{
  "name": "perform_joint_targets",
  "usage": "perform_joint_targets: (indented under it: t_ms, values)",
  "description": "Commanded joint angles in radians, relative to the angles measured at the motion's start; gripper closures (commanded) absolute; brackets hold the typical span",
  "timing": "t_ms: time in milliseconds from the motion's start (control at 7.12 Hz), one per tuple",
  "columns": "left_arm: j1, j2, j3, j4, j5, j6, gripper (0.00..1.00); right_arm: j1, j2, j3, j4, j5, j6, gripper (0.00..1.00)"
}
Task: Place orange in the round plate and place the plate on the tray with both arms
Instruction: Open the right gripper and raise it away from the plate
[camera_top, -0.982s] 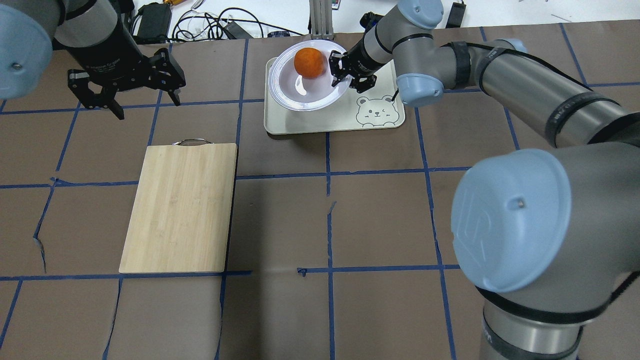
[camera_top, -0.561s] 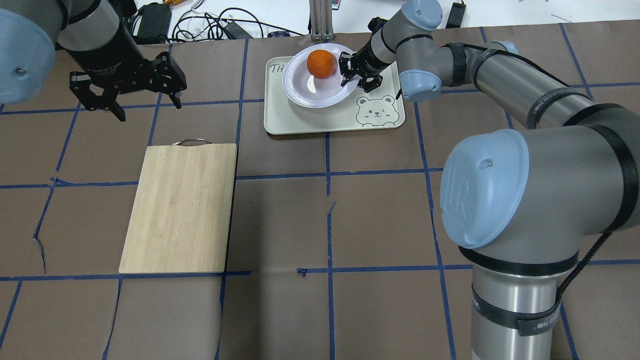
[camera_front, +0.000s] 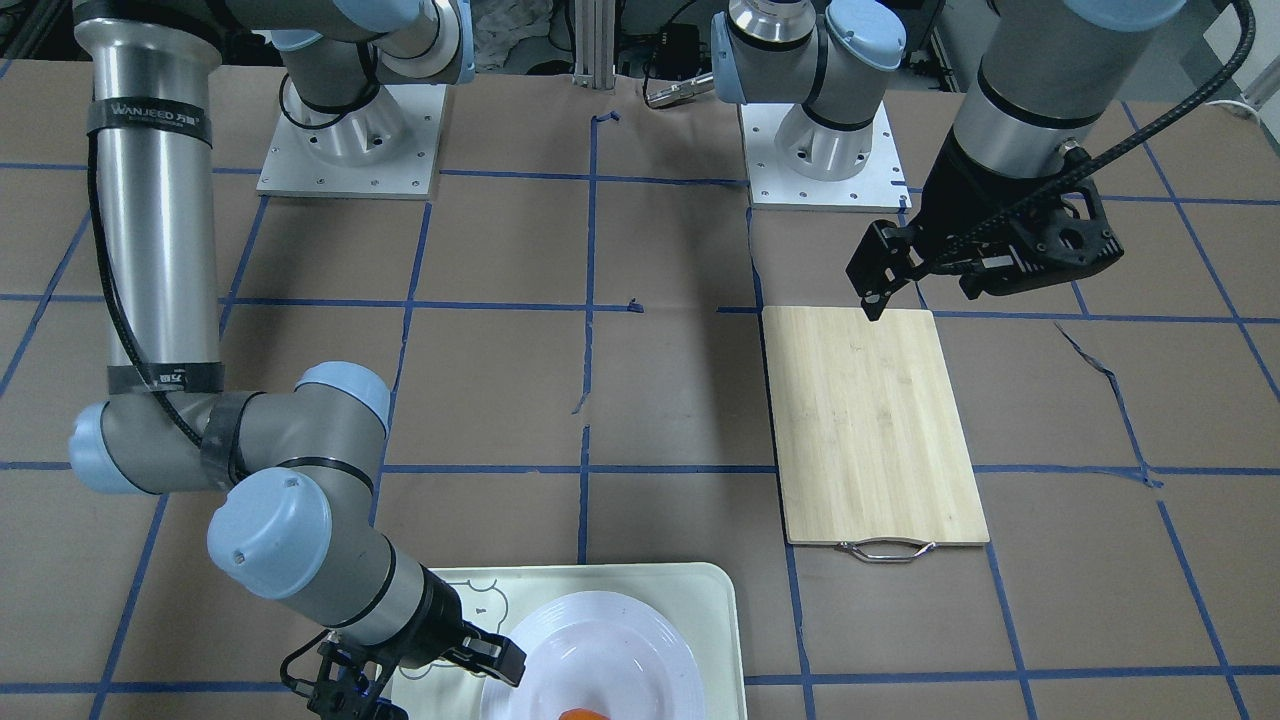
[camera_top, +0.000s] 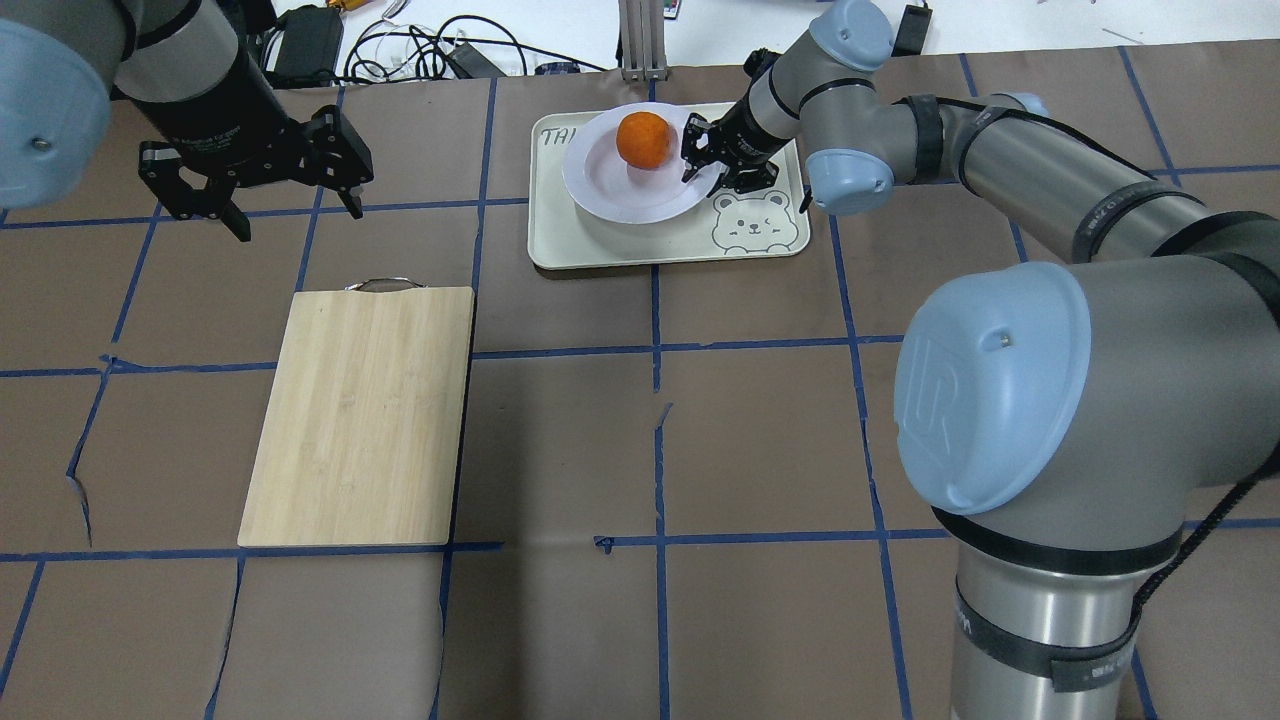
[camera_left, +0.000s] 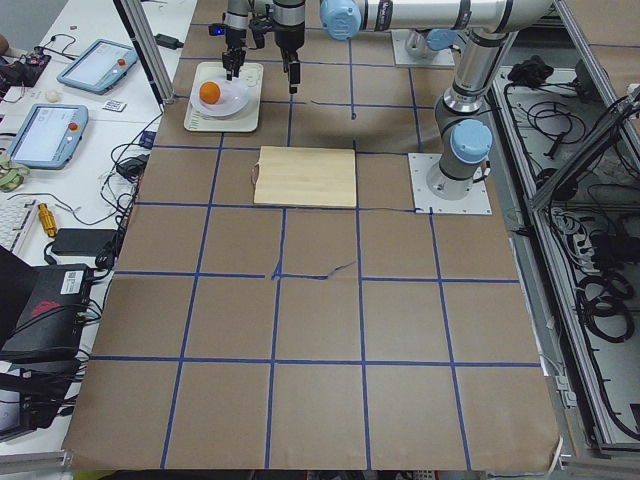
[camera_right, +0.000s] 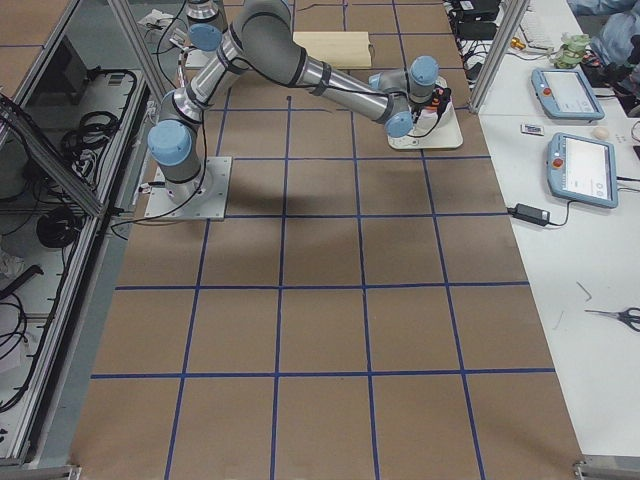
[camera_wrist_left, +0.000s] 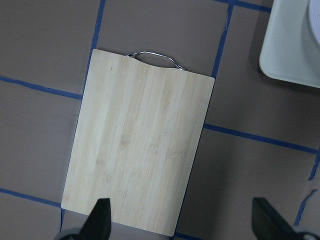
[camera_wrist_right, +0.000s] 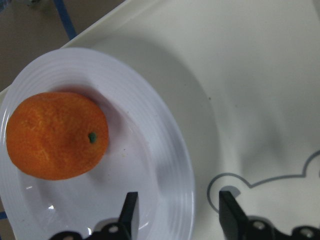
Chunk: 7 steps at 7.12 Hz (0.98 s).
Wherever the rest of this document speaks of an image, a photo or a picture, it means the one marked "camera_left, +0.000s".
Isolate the gold cylinder tool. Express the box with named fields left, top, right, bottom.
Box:
left=38, top=203, right=58, bottom=238

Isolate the orange fruit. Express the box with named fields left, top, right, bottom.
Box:
left=198, top=81, right=221, bottom=105

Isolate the teach pendant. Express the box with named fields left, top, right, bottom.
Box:
left=57, top=39, right=138, bottom=94
left=8, top=104, right=89, bottom=170

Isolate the aluminium frame post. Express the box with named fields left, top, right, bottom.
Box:
left=112, top=0, right=175, bottom=106

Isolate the black computer box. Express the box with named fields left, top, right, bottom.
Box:
left=1, top=264, right=93, bottom=364

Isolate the white keyboard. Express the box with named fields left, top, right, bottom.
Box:
left=1, top=198, right=37, bottom=254

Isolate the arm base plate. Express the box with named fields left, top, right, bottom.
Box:
left=392, top=29, right=457, bottom=69
left=408, top=153, right=492, bottom=215

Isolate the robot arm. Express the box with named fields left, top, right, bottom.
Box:
left=285, top=7, right=471, bottom=183
left=222, top=0, right=249, bottom=81

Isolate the small printed card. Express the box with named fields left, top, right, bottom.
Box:
left=103, top=100, right=127, bottom=112

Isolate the black power brick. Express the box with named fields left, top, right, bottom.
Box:
left=51, top=228, right=116, bottom=256

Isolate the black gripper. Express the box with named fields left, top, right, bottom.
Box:
left=222, top=27, right=246, bottom=81
left=273, top=21, right=305, bottom=94

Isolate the wooden cutting board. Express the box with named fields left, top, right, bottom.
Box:
left=254, top=146, right=357, bottom=208

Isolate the near teach pendant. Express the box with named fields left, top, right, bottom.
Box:
left=8, top=104, right=89, bottom=170

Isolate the black power adapter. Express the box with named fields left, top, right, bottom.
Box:
left=154, top=33, right=184, bottom=50

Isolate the far teach pendant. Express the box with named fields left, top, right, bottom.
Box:
left=57, top=39, right=138, bottom=94

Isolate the cream bear tray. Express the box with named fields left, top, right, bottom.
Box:
left=183, top=62, right=264, bottom=133

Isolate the white round plate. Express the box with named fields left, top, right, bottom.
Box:
left=190, top=76, right=249, bottom=117

